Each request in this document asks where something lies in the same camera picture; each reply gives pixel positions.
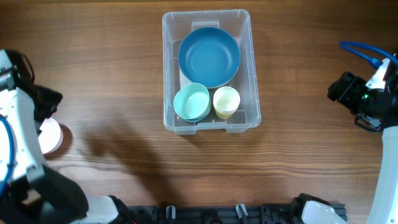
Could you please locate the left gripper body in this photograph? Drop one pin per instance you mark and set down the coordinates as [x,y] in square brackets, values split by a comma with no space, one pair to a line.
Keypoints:
[46,100]

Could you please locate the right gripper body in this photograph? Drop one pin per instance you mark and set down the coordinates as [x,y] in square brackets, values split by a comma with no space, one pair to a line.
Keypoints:
[353,93]

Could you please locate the pale green cup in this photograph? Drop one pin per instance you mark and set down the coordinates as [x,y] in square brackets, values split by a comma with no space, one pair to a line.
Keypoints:
[227,98]

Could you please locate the clear plastic storage container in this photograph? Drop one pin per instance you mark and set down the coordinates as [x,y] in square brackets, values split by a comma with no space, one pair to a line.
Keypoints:
[237,22]

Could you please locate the dark blue bowl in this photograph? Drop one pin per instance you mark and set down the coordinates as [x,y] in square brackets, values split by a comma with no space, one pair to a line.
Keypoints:
[209,56]

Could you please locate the mint green small bowl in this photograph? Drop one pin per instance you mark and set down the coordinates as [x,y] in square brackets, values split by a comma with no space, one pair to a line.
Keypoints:
[193,95]

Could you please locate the yellow cup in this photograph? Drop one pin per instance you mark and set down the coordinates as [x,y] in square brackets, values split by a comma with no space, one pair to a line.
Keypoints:
[224,115]

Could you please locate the pink cup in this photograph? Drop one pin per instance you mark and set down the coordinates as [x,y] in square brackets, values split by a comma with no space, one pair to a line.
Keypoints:
[224,112]

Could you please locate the cream white bowl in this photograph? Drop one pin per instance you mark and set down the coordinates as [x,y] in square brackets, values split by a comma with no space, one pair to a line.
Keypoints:
[230,81]

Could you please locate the light blue small bowl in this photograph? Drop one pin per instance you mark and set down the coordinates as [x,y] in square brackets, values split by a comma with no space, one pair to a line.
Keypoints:
[193,114]

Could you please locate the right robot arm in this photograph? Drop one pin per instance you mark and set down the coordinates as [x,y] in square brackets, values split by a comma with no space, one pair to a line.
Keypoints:
[384,207]

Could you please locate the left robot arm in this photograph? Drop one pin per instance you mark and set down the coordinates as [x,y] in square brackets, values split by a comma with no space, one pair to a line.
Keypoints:
[32,192]

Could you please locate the pale pink small bowl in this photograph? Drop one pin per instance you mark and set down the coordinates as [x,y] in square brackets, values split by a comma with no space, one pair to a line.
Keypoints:
[51,136]

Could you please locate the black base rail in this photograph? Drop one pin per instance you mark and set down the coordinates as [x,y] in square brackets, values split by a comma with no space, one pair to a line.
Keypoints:
[268,213]

